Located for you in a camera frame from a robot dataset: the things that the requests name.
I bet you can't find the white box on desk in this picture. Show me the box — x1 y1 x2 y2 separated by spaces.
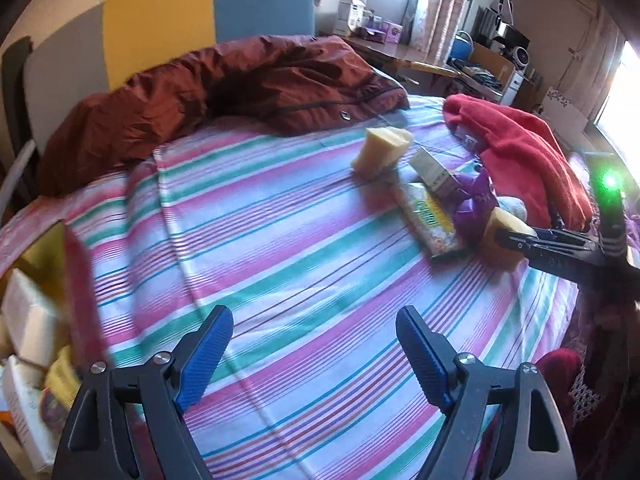
335 0 373 36

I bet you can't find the purple plastic packet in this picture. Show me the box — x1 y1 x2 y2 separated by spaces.
452 167 501 243

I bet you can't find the clear cracker packet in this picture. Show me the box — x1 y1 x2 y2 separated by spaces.
392 180 468 261

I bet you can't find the wooden desk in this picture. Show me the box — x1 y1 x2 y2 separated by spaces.
345 35 461 96

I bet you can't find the white printed carton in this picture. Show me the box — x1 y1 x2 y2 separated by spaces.
542 85 591 133

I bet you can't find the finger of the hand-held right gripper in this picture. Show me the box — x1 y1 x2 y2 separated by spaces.
524 251 602 287
496 228 599 252

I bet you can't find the black appliance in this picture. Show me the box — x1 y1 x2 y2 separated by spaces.
492 22 531 56

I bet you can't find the maroon padded jacket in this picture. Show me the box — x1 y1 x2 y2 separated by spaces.
37 34 411 196

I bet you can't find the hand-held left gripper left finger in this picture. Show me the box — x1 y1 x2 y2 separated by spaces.
52 305 235 480

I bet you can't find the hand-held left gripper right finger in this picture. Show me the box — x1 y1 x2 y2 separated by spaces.
395 305 578 480

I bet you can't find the red sweater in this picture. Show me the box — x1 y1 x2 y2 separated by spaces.
442 94 593 231

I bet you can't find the dark red cloth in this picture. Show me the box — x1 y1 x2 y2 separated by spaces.
535 350 586 411

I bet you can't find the pink storage box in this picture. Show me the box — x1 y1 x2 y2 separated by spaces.
0 220 111 480

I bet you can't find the white soft item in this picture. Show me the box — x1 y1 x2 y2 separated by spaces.
497 195 528 221

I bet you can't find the pink cloth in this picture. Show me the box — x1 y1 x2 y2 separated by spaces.
620 195 640 261

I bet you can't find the white cardboard box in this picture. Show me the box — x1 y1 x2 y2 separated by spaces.
0 357 58 473
0 267 68 367

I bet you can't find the grey yellow blue headboard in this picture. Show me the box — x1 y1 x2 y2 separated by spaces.
22 0 316 161

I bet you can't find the striped bed sheet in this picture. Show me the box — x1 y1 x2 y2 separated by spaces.
0 95 581 480

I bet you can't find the small green white carton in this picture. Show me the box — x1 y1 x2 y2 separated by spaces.
410 147 461 196

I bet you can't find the blue plastic container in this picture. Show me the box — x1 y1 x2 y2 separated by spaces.
450 30 476 63

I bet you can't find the brown cardboard box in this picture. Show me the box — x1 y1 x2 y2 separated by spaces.
470 42 516 91

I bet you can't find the white bed rail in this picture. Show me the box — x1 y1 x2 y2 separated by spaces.
0 140 37 211

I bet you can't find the purple box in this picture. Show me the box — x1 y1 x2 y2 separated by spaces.
360 16 406 43

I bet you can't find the checked curtain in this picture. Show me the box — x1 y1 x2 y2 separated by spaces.
410 0 481 61

